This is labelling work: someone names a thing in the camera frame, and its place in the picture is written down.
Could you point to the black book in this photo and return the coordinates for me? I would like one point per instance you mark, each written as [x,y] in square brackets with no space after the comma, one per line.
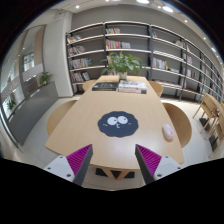
[105,86]

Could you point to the green potted plant white pot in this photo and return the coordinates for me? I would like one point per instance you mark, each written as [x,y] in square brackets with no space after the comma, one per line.
[123,63]

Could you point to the small green potted plant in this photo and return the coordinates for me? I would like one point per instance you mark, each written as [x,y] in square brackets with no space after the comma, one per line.
[11,104]
[45,78]

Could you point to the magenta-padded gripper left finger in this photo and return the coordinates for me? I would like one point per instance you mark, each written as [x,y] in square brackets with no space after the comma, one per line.
[60,165]

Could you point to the round-backed wooden chair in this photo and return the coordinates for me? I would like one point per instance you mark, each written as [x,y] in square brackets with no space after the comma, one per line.
[156,88]
[180,125]
[56,118]
[88,85]

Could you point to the group of slatted wooden chairs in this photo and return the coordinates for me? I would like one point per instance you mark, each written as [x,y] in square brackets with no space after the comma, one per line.
[211,106]

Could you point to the pink computer mouse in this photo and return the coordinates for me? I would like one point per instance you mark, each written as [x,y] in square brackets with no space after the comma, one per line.
[168,131]

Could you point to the white book stack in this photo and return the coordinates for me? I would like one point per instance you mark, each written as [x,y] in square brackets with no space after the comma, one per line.
[132,86]

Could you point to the grey bookshelf unit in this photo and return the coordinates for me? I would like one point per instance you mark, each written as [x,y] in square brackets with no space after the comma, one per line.
[133,43]

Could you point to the dark cartoon-face mouse pad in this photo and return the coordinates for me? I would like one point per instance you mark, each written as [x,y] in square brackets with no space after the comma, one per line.
[117,130]

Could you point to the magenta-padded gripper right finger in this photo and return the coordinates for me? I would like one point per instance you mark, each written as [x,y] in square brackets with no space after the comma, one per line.
[165,165]

